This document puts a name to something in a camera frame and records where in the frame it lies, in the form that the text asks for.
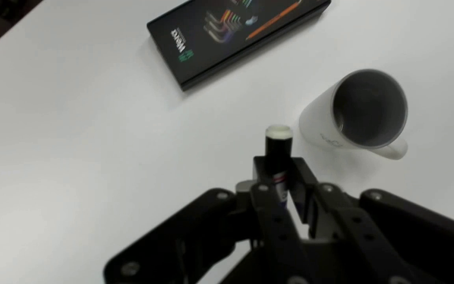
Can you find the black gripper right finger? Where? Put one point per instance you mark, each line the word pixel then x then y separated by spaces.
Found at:
pixel 381 237

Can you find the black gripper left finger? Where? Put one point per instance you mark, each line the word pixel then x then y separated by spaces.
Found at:
pixel 184 248

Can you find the black and white marker pen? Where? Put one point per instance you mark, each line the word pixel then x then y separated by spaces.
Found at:
pixel 278 151

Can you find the white mug dark inside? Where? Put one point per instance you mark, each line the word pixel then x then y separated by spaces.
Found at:
pixel 367 110

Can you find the black box colourful print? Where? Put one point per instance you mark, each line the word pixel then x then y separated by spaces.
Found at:
pixel 201 39

